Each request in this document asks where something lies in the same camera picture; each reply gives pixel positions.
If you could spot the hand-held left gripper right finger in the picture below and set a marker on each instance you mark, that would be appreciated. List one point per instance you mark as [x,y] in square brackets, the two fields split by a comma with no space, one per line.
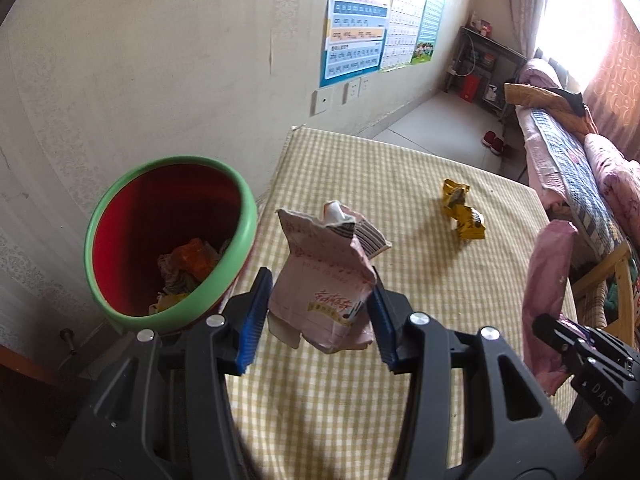
[381,325]

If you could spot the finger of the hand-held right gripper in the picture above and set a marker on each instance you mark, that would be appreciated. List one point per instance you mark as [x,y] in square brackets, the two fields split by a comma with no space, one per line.
[555,332]

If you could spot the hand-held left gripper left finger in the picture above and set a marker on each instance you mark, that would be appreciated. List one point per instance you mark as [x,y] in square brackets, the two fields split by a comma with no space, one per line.
[256,315]

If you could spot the purple foil snack bag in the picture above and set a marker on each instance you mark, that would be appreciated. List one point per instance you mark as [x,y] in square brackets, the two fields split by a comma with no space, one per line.
[547,285]

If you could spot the pink paper packet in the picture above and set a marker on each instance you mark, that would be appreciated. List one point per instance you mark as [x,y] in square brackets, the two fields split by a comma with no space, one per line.
[320,290]

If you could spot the orange snack bag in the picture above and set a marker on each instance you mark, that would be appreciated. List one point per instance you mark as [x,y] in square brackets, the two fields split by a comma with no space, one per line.
[195,260]

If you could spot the yellow snack wrapper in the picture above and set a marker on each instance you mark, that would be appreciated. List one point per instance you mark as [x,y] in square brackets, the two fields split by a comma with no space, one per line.
[170,302]

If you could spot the brownish paper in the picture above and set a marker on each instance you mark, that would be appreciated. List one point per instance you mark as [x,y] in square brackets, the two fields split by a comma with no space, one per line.
[172,276]

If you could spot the red bin with green rim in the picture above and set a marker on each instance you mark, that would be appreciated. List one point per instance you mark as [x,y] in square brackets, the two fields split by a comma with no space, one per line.
[150,210]

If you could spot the plaid chair cushion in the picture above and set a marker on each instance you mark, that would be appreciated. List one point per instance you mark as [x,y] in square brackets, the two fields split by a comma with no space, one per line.
[607,310]

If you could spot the wooden chair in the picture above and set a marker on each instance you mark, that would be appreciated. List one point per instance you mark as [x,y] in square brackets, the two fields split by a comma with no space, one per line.
[612,270]

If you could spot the gold and black wrapper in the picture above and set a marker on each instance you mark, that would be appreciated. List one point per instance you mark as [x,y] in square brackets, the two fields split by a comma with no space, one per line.
[465,215]

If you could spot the yellow checked tablecloth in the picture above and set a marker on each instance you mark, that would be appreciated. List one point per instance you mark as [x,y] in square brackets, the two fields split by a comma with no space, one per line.
[375,175]

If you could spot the blue plaid quilt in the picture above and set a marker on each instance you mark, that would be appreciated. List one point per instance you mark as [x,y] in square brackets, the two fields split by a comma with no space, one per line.
[570,160]

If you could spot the pink floral pillow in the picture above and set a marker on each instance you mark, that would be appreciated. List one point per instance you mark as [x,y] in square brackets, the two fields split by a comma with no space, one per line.
[615,170]

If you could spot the pink bed sheet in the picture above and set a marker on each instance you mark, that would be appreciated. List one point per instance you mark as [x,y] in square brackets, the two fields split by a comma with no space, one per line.
[532,155]

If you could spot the red shoe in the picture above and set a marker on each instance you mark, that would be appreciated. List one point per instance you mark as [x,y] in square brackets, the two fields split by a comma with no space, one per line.
[488,138]
[498,147]

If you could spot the tan pillow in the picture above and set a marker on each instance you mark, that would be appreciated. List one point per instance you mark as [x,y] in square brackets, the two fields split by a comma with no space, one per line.
[535,102]

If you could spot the dark cloth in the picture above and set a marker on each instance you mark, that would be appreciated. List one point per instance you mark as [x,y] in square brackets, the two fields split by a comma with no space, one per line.
[570,100]

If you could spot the reddish brown wooden board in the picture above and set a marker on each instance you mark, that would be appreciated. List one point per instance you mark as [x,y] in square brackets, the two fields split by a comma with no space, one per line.
[25,362]

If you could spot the small red bin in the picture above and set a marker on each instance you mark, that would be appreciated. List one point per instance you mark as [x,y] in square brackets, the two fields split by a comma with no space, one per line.
[471,88]

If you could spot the folded pink quilt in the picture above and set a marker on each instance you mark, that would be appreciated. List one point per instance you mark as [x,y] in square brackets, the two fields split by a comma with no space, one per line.
[542,72]

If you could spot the orange patterned curtain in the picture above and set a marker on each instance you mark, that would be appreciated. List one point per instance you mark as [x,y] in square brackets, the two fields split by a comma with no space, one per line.
[615,75]

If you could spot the window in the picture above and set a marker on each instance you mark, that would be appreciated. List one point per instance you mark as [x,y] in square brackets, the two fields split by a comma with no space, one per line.
[575,15]

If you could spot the pale patterned curtain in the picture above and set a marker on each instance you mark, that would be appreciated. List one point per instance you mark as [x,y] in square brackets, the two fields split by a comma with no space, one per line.
[522,5]

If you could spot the white wall socket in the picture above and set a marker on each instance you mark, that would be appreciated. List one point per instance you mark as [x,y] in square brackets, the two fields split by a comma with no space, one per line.
[353,91]
[366,85]

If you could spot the metal frame shelf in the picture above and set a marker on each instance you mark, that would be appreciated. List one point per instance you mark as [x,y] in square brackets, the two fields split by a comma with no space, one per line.
[500,54]

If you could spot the blue letter wall poster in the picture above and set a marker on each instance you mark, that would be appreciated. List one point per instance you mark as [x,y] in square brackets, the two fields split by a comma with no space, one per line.
[357,25]

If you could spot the white chart wall poster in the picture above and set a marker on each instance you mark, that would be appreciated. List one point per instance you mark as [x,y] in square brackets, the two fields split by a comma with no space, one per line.
[405,20]

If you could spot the green-edged wall poster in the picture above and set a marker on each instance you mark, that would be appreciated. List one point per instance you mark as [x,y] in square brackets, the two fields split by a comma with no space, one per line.
[430,20]

